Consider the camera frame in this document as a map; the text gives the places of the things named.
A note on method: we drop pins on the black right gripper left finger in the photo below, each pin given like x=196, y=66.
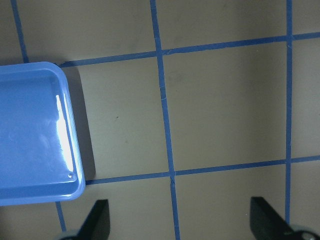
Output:
x=97, y=224

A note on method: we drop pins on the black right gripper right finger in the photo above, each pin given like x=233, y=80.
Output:
x=267, y=224

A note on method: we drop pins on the blue plastic tray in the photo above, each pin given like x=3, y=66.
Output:
x=40, y=158

